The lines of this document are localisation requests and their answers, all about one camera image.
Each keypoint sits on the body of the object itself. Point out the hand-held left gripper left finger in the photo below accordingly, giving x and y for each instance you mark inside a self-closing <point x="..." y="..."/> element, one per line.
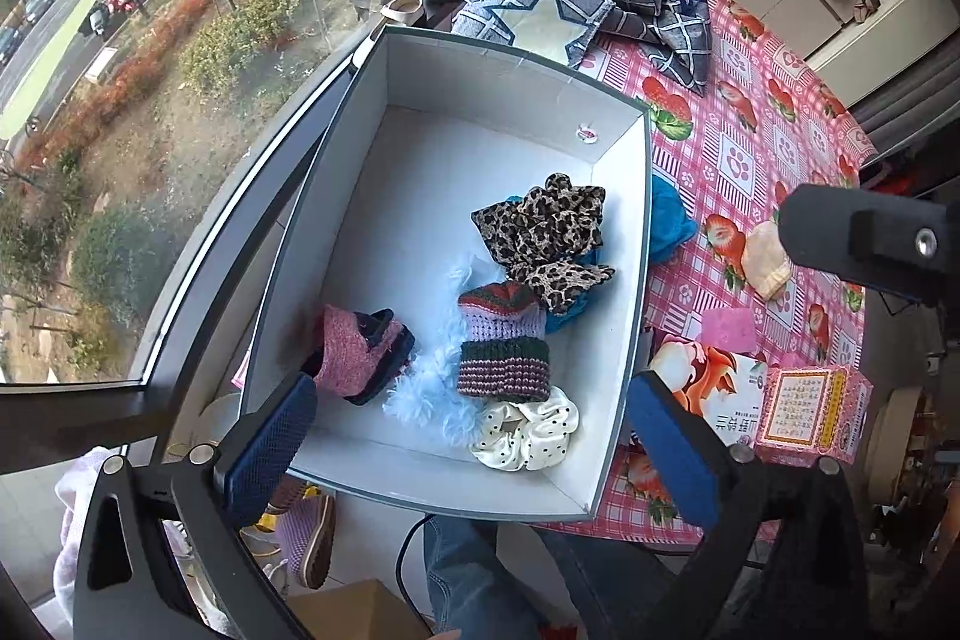
<point x="270" y="452"/>

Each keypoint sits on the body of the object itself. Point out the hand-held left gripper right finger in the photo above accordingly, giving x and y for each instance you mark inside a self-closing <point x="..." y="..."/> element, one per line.
<point x="667" y="460"/>

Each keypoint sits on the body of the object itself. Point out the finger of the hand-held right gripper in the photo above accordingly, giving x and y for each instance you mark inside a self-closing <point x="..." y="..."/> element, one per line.
<point x="870" y="239"/>

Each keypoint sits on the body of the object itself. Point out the pink knit bootie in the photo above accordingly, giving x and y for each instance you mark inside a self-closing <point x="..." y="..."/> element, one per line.
<point x="349" y="347"/>

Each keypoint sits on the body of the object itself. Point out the white polka dot scrunchie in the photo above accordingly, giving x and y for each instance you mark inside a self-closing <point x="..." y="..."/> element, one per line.
<point x="525" y="437"/>

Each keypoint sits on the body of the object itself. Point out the light blue fluffy scrunchie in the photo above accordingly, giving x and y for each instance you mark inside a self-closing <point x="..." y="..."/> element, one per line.
<point x="427" y="396"/>

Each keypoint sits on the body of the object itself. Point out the striped knit hat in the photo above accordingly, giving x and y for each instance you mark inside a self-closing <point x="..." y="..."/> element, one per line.
<point x="502" y="355"/>

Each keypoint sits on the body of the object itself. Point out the leopard print scrunchie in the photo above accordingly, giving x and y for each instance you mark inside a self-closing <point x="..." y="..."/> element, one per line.
<point x="562" y="284"/>
<point x="532" y="220"/>

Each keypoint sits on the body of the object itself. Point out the grey storage box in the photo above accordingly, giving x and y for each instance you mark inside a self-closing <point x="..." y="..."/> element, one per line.
<point x="420" y="197"/>

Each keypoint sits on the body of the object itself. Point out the purple knit slipper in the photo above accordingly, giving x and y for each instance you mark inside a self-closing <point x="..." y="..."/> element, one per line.
<point x="311" y="527"/>

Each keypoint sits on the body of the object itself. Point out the cream fabric pouch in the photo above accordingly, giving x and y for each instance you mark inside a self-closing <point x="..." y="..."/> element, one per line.
<point x="765" y="261"/>

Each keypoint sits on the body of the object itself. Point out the pink sponge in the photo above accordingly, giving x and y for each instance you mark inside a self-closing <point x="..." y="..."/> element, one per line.
<point x="727" y="329"/>

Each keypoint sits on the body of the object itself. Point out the cardboard box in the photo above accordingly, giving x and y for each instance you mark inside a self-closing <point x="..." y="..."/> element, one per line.
<point x="352" y="610"/>

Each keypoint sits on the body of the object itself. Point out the pale purple fluffy cloth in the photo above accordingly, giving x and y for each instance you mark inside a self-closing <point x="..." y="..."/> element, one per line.
<point x="79" y="497"/>

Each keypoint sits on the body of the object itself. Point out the person's leg in jeans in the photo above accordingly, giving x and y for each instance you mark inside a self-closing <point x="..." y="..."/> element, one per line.
<point x="465" y="572"/>

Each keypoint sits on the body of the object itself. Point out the small round sticker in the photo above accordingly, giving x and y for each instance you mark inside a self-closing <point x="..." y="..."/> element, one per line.
<point x="585" y="134"/>

